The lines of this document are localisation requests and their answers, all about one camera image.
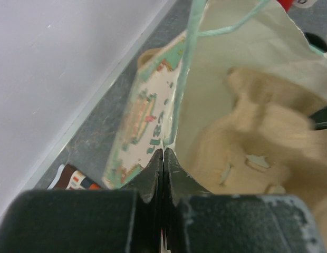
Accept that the brown pulp cup carrier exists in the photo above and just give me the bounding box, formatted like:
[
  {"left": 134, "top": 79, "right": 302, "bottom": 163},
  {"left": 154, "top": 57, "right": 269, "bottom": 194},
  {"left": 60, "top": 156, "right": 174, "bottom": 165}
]
[{"left": 186, "top": 67, "right": 327, "bottom": 239}]

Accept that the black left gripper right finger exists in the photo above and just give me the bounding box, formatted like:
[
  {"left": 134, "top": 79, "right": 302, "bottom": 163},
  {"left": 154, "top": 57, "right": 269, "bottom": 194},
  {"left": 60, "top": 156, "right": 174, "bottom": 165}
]
[{"left": 163, "top": 149, "right": 326, "bottom": 252}]

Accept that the green patterned paper bag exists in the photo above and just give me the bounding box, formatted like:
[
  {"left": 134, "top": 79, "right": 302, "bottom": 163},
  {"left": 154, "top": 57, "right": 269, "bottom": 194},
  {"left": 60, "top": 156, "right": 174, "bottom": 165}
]
[{"left": 102, "top": 1, "right": 327, "bottom": 189}]

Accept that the white paper cup stack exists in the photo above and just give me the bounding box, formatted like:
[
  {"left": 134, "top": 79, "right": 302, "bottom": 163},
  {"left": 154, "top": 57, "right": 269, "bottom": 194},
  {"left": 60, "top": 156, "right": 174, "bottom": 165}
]
[{"left": 293, "top": 0, "right": 318, "bottom": 8}]

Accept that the colourful patterned placemat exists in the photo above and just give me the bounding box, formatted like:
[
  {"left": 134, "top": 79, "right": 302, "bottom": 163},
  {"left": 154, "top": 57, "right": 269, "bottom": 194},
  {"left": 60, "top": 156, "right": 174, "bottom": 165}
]
[{"left": 47, "top": 164, "right": 102, "bottom": 190}]

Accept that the red ribbed paper cup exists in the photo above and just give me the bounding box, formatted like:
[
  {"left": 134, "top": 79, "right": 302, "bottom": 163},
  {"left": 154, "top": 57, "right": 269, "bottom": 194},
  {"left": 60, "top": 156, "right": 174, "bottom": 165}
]
[{"left": 277, "top": 0, "right": 295, "bottom": 12}]

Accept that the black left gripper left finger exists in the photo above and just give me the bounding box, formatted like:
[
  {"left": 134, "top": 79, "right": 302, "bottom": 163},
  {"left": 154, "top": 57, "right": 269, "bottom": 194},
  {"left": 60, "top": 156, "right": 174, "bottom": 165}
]
[{"left": 0, "top": 149, "right": 163, "bottom": 252}]

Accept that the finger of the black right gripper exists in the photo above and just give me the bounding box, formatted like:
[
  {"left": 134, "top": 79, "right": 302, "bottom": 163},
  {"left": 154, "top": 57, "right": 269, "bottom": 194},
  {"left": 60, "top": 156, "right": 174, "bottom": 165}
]
[{"left": 309, "top": 105, "right": 327, "bottom": 130}]

